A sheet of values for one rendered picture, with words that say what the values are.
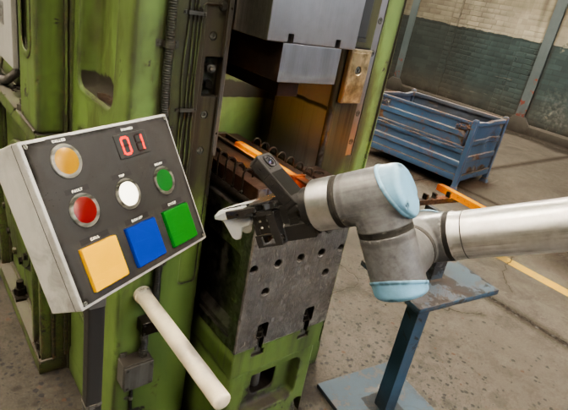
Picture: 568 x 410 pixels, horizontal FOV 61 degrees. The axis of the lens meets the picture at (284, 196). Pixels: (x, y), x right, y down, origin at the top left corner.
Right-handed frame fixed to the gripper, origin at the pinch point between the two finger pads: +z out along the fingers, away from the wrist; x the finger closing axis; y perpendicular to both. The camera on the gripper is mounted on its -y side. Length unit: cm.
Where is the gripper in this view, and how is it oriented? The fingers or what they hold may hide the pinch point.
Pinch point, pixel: (220, 212)
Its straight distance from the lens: 93.4
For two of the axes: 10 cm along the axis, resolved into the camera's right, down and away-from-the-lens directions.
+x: 4.4, -2.8, 8.5
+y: 2.9, 9.5, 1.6
